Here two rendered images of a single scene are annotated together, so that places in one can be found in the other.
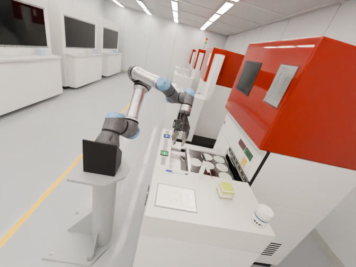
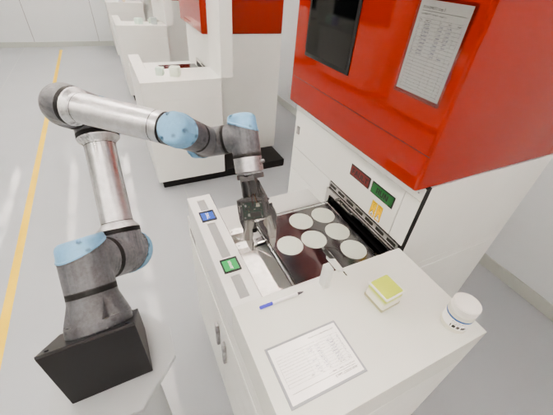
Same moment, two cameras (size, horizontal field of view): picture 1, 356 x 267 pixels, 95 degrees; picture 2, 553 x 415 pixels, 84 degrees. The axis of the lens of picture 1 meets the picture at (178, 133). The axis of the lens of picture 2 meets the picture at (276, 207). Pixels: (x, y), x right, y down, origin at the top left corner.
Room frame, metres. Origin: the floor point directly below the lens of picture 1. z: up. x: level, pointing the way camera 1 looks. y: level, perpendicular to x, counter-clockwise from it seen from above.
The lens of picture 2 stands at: (0.31, 0.18, 1.73)
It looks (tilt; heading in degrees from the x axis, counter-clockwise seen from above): 38 degrees down; 338
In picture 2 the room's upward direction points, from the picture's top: 5 degrees clockwise
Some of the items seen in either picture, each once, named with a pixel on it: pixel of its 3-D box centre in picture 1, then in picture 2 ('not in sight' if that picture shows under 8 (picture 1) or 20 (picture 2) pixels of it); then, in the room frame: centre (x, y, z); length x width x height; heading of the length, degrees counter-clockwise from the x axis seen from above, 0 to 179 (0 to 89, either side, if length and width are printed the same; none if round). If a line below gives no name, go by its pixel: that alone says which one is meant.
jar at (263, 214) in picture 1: (261, 216); (460, 313); (0.59, -0.50, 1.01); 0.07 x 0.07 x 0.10
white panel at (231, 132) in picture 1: (234, 144); (339, 175); (1.29, -0.50, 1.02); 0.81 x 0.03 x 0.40; 6
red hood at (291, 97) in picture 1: (299, 97); (434, 48); (1.32, -0.81, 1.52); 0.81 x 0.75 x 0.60; 6
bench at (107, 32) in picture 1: (103, 47); not in sight; (7.14, 3.85, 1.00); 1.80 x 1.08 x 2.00; 6
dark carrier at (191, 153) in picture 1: (208, 165); (314, 238); (1.07, -0.30, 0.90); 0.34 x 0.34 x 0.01; 6
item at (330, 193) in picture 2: (233, 169); (355, 223); (1.11, -0.50, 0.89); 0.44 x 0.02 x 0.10; 6
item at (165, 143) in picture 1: (163, 151); (219, 254); (1.09, 0.07, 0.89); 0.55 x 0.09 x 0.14; 6
